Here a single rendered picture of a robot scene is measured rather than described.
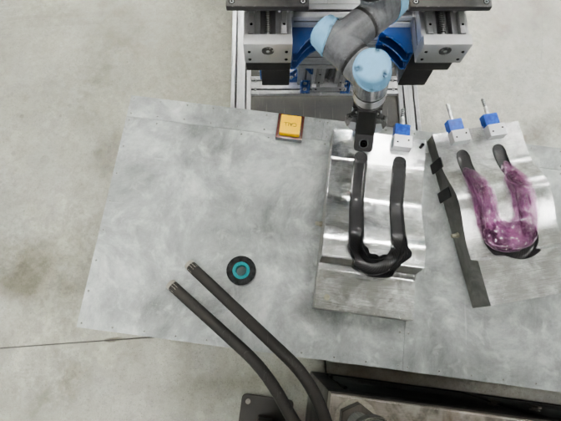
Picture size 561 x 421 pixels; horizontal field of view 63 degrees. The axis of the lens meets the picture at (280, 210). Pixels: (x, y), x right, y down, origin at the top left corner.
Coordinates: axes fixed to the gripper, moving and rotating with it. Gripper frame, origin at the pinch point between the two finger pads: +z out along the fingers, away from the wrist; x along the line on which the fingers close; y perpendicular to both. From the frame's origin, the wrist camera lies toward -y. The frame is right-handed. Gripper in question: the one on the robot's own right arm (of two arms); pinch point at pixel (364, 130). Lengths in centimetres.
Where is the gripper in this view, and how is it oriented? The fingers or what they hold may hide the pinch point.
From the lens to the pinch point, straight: 126.2
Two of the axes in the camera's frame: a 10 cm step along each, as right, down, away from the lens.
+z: 1.4, 1.4, 9.8
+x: -9.8, -1.0, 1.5
